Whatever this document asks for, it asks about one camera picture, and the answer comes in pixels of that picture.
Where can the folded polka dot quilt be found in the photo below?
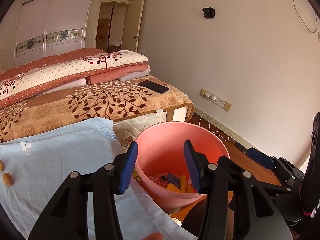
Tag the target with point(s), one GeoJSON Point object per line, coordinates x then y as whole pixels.
{"type": "Point", "coordinates": [53, 71]}

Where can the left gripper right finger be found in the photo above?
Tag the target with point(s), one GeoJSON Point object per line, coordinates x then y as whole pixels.
{"type": "Point", "coordinates": [197, 164]}

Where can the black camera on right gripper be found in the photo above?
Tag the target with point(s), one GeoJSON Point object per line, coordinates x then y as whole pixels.
{"type": "Point", "coordinates": [313, 164]}

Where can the left hand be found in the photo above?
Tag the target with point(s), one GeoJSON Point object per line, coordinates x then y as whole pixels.
{"type": "Point", "coordinates": [154, 236]}

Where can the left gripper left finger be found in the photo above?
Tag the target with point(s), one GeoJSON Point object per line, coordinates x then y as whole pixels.
{"type": "Point", "coordinates": [124, 165]}

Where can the black smartphone on bed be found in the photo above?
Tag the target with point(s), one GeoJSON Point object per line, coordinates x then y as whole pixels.
{"type": "Point", "coordinates": [154, 86]}

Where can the pink plastic trash bucket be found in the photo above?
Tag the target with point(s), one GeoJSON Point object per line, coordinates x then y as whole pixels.
{"type": "Point", "coordinates": [160, 151]}

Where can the cream bedroom door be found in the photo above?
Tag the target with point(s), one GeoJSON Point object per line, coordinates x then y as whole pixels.
{"type": "Point", "coordinates": [132, 24]}

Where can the black phone on floor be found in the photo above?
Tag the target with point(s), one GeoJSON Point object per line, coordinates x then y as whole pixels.
{"type": "Point", "coordinates": [241, 147]}

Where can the light blue floral cloth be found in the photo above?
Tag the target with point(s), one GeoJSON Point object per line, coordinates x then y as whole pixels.
{"type": "Point", "coordinates": [40, 163]}

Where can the walnut far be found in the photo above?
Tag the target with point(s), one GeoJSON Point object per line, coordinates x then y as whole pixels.
{"type": "Point", "coordinates": [1, 166]}

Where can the walnut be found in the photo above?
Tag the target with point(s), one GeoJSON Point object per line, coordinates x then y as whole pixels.
{"type": "Point", "coordinates": [7, 179]}
{"type": "Point", "coordinates": [1, 166]}

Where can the brown floral bed blanket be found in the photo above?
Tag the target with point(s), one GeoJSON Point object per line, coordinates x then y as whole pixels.
{"type": "Point", "coordinates": [115, 100]}

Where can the wall power outlet strip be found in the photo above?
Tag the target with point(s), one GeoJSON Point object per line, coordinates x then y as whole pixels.
{"type": "Point", "coordinates": [216, 100]}

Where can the white sliding wardrobe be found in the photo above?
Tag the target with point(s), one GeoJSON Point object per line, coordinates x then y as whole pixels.
{"type": "Point", "coordinates": [52, 27]}

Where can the folded pink blanket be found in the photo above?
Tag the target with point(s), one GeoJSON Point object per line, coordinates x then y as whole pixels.
{"type": "Point", "coordinates": [123, 74]}

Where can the black wall mounted device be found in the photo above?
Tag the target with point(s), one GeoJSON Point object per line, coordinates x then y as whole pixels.
{"type": "Point", "coordinates": [209, 12]}

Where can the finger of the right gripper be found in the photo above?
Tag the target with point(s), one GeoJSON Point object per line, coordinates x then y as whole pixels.
{"type": "Point", "coordinates": [260, 158]}

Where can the walnut near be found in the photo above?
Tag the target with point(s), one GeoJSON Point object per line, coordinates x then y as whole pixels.
{"type": "Point", "coordinates": [7, 179]}

